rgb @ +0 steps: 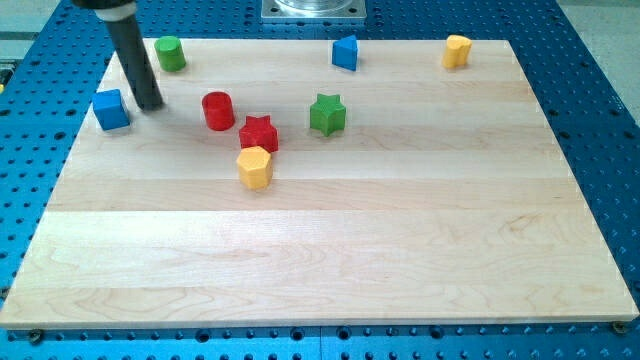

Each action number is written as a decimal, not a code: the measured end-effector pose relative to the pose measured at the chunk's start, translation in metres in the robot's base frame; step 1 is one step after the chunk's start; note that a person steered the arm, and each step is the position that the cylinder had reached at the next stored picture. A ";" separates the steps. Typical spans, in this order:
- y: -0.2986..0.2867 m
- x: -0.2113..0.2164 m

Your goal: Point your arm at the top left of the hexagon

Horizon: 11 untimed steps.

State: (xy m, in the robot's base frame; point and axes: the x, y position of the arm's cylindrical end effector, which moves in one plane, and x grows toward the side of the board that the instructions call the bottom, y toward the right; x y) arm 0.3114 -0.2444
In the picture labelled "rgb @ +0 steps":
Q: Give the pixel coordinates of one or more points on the yellow heart block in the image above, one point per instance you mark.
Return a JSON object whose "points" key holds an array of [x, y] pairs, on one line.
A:
{"points": [[457, 49]]}

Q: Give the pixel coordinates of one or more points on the yellow hexagon block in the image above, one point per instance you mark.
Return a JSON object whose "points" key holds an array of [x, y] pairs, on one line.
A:
{"points": [[255, 167]]}

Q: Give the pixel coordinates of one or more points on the red cylinder block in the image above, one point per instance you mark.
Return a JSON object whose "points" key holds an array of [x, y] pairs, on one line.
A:
{"points": [[218, 111]]}

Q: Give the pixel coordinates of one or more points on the blue cube block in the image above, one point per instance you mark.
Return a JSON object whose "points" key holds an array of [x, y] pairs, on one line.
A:
{"points": [[110, 110]]}

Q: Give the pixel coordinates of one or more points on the green star block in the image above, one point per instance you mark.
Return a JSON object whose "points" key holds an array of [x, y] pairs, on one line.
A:
{"points": [[328, 114]]}

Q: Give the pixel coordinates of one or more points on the blue perforated metal table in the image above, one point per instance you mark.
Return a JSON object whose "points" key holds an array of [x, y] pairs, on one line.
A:
{"points": [[581, 58]]}

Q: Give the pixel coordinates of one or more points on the red star block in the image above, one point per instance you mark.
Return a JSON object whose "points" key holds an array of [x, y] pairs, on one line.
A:
{"points": [[258, 131]]}

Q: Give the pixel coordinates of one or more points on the light wooden board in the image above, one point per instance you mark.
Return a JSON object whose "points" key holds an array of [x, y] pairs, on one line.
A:
{"points": [[445, 199]]}

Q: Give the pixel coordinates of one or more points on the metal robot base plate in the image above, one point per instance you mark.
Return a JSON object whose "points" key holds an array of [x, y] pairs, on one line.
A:
{"points": [[307, 10]]}

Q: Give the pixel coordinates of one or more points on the green cylinder block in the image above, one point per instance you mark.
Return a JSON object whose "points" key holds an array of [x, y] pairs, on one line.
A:
{"points": [[170, 53]]}

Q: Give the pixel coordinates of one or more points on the blue triangle block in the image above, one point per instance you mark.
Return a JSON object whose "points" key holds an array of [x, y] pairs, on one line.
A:
{"points": [[345, 53]]}

